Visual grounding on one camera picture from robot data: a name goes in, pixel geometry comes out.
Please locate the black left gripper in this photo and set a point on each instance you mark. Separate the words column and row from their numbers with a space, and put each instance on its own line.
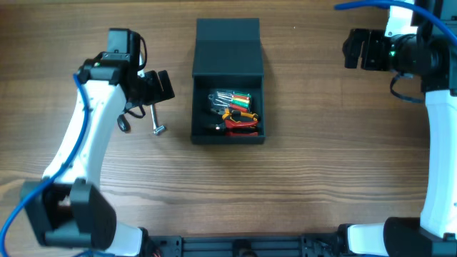
column 157, row 86

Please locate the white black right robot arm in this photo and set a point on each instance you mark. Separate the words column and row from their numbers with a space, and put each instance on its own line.
column 419, row 40

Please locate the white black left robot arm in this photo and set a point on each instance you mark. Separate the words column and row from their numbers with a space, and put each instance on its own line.
column 66, row 208

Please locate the clear case coloured screwdrivers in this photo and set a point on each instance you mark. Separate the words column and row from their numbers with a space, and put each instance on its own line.
column 235, row 100

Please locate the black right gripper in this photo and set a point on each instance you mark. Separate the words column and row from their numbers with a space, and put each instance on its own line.
column 373, row 49

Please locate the orange black pliers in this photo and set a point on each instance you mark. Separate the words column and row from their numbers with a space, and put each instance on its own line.
column 226, row 113

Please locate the black red small screwdriver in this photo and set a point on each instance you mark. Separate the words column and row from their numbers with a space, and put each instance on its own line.
column 123, row 124

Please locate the dark green open box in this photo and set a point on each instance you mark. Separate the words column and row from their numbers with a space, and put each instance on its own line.
column 228, row 56

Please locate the red handled cutters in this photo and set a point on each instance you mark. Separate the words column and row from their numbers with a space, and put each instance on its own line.
column 234, row 128

